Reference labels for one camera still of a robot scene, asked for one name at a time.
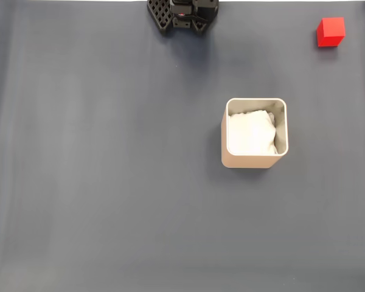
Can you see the red cube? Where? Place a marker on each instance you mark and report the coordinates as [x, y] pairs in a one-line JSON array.
[[331, 32]]

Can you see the beige square metal box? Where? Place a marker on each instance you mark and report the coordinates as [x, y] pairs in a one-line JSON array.
[[249, 161]]

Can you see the white crumpled tissue paper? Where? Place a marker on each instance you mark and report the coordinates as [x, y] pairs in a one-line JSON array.
[[251, 134]]

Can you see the dark blue table mat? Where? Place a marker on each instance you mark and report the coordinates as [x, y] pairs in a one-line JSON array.
[[109, 182]]

